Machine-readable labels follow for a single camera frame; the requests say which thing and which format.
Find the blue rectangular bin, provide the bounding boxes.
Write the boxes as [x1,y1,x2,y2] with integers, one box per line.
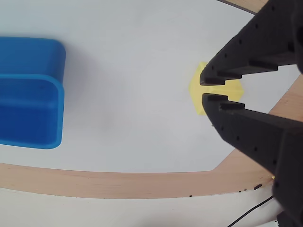
[0,36,66,150]

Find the white rectangular board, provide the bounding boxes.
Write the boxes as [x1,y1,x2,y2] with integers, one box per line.
[0,0,303,174]

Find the yellow cube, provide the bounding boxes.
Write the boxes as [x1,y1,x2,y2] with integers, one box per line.
[188,61,245,116]

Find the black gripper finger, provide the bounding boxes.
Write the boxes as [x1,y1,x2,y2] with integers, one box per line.
[201,93,303,227]
[199,0,303,86]

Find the thin black cable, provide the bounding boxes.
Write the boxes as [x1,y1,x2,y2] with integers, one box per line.
[226,195,273,227]

